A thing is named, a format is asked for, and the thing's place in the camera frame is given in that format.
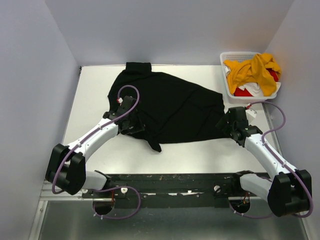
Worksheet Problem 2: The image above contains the black t-shirt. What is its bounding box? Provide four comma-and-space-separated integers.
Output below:
107, 62, 226, 152

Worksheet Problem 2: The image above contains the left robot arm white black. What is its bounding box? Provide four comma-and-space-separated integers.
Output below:
45, 96, 144, 198

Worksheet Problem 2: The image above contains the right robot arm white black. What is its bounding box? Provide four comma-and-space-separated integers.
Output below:
216, 104, 314, 218

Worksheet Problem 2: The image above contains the red t-shirt in basket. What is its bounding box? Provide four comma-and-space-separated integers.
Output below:
233, 68, 281, 97

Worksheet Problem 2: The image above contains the white t-shirt in basket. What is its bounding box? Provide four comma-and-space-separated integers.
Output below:
233, 82, 264, 97

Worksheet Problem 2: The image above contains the yellow t-shirt in basket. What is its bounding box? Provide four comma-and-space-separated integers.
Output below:
222, 53, 282, 97

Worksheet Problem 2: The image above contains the white plastic laundry basket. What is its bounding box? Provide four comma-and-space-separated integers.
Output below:
220, 51, 278, 103

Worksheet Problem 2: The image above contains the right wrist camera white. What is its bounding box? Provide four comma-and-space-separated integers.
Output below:
245, 108, 257, 124

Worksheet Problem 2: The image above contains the black mounting base plate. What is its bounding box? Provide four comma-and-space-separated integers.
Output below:
82, 173, 250, 209

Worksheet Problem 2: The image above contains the aluminium rail frame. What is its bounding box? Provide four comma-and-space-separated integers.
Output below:
27, 102, 311, 240

